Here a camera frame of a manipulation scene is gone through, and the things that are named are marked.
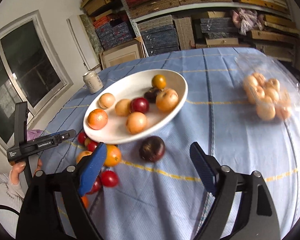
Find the purple cloth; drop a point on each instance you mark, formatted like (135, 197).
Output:
(33, 134)

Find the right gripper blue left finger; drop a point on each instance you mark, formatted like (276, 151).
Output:
(89, 167)

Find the yellow orange persimmon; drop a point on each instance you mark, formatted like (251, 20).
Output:
(81, 155)

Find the large yellow orange fruit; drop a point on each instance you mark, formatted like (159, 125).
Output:
(136, 122)

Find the white metal storage shelf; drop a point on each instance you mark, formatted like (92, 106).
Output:
(167, 25)

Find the yellow green round fruit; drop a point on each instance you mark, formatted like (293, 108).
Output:
(158, 81)

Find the person's left hand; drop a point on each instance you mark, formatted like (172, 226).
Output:
(16, 170)

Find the large white oval plate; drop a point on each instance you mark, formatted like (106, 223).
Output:
(131, 87)

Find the blue checked tablecloth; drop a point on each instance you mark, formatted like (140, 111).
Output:
(166, 200)

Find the white beverage can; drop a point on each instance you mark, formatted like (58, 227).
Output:
(92, 81)

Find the dark maroon plum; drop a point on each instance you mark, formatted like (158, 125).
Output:
(152, 149)

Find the pale beige round fruit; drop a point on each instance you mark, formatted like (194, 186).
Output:
(106, 100)

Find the small orange mandarin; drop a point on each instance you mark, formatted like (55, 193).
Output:
(97, 119)

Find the pale orange speckled fruit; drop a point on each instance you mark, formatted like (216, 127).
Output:
(167, 100)

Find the red cherry tomato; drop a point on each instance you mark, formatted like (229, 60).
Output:
(81, 138)

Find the dark purple mangosteen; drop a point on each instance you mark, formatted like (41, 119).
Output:
(151, 94)

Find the dark red plum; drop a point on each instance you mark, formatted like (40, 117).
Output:
(139, 105)

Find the pink plastic bag on shelf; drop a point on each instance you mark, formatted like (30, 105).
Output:
(246, 20)

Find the grey knitted sleeve forearm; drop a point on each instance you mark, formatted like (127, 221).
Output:
(11, 195)

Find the yellow orange round fruit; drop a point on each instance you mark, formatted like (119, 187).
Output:
(113, 157)

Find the small red tomato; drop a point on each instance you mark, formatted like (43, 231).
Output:
(109, 178)

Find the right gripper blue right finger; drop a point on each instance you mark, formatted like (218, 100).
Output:
(206, 167)

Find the small yellow fruit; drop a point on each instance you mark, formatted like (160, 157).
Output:
(122, 108)

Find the sliding glass window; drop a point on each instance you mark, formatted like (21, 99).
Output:
(30, 71)

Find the cardboard framed box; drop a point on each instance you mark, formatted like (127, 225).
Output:
(125, 52)

